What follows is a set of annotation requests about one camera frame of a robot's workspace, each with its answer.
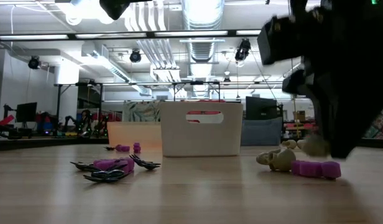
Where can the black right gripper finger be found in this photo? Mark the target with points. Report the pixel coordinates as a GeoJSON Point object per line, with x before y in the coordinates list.
{"type": "Point", "coordinates": [333, 124]}
{"type": "Point", "coordinates": [362, 124]}

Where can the purple plastic decoration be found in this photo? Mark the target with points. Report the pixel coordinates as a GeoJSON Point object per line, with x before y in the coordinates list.
{"type": "Point", "coordinates": [123, 148]}
{"type": "Point", "coordinates": [104, 163]}
{"type": "Point", "coordinates": [129, 161]}
{"type": "Point", "coordinates": [137, 147]}
{"type": "Point", "coordinates": [312, 169]}

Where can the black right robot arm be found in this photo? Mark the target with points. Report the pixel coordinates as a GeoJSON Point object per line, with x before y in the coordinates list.
{"type": "Point", "coordinates": [334, 31]}

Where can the colourful patchwork quilt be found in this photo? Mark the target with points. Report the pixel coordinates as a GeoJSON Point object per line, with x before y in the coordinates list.
{"type": "Point", "coordinates": [381, 127]}

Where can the wooden background table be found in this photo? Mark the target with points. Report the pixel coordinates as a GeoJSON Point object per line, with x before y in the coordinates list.
{"type": "Point", "coordinates": [300, 127]}

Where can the brown cardboard box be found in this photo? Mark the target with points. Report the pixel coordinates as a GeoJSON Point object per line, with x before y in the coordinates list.
{"type": "Point", "coordinates": [299, 116]}

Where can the black ceiling spotlight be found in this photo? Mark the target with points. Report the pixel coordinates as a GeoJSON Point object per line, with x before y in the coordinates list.
{"type": "Point", "coordinates": [34, 63]}
{"type": "Point", "coordinates": [135, 56]}
{"type": "Point", "coordinates": [242, 49]}

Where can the grey translucent plastic bin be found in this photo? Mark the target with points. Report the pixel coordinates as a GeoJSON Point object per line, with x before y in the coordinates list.
{"type": "Point", "coordinates": [261, 133]}

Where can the black computer monitor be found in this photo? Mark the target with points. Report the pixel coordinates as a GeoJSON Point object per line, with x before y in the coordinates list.
{"type": "Point", "coordinates": [26, 112]}
{"type": "Point", "coordinates": [260, 109]}

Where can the floral patterned board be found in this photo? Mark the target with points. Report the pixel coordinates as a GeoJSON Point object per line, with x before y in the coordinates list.
{"type": "Point", "coordinates": [141, 112]}

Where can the black beam with light strips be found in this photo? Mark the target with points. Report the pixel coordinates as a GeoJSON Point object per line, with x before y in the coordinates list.
{"type": "Point", "coordinates": [232, 32]}

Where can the orange translucent plastic bin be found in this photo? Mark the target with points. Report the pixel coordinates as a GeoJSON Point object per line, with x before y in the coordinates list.
{"type": "Point", "coordinates": [132, 135]}

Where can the white ceiling ventilation duct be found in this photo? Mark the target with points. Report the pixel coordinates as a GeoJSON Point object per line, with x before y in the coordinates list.
{"type": "Point", "coordinates": [117, 71]}

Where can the silver ceiling air duct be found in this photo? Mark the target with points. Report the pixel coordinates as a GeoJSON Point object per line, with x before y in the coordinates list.
{"type": "Point", "coordinates": [203, 51]}

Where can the black background workstation frame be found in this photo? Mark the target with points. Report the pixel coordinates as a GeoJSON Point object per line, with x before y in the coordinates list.
{"type": "Point", "coordinates": [58, 99]}

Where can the black aluminium table frame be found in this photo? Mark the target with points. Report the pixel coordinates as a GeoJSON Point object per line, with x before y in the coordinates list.
{"type": "Point", "coordinates": [39, 143]}

